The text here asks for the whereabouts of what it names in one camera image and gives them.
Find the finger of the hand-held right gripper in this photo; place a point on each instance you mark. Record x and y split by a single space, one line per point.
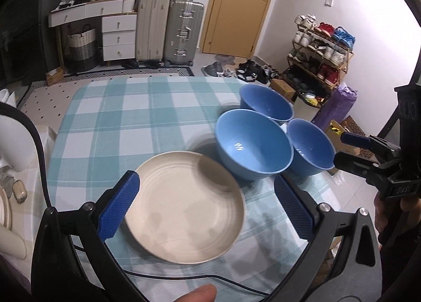
355 164
355 139

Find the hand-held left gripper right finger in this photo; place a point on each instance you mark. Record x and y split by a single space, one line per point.
294 205

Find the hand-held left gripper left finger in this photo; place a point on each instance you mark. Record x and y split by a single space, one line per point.
119 205

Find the blue bowl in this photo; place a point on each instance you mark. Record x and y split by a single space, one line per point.
266 101
253 147
309 147

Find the cream plate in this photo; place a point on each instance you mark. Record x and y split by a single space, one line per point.
184 210

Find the person's right hand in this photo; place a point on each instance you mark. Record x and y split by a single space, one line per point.
382 216

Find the person's left hand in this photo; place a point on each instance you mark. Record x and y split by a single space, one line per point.
197 293

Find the printed cardboard box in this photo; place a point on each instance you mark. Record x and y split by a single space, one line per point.
352 128

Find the purple plastic bag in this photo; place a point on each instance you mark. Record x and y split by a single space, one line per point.
335 106

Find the wooden shoe rack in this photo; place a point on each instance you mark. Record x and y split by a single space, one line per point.
350 59

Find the teal checked tablecloth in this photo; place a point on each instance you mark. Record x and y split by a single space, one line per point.
131 124

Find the brown cardboard box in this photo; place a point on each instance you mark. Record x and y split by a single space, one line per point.
283 90

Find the beige earbuds case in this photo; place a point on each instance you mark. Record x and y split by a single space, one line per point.
19 191

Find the white rounded object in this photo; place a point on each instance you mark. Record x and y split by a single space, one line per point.
13 243

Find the white round dish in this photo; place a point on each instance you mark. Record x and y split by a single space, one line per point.
5 210

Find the white electric kettle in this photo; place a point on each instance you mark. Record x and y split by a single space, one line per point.
16 144

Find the scattered sandals and slippers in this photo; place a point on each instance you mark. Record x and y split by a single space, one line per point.
250 70

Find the cream dotted mat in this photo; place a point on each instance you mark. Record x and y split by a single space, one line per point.
46 98

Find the dark patterned rug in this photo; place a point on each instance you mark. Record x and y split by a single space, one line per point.
131 72

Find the small cardboard box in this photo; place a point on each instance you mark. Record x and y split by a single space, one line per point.
54 77

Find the woven laundry basket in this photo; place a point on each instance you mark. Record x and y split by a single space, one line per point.
81 44

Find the white desk with drawers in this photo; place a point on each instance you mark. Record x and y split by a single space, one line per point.
118 36

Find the wooden door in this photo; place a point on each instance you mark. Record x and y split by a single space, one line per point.
240 9

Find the beige suitcase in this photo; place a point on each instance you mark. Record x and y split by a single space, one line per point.
152 26

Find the silver suitcase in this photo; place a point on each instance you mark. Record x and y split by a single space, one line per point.
182 31

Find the dark tall cabinet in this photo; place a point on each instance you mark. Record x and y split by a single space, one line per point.
19 32

